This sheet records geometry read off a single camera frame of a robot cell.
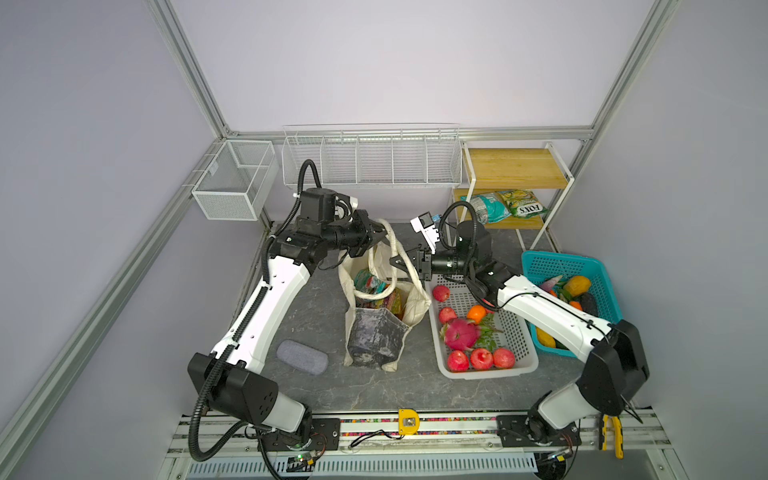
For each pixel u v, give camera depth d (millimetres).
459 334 818
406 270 647
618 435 732
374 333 723
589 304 912
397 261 680
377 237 675
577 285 951
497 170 907
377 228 691
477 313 890
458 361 795
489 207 991
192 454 356
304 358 836
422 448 724
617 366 422
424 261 622
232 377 390
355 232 627
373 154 981
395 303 846
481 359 805
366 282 868
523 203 1004
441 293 944
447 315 891
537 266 1002
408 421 740
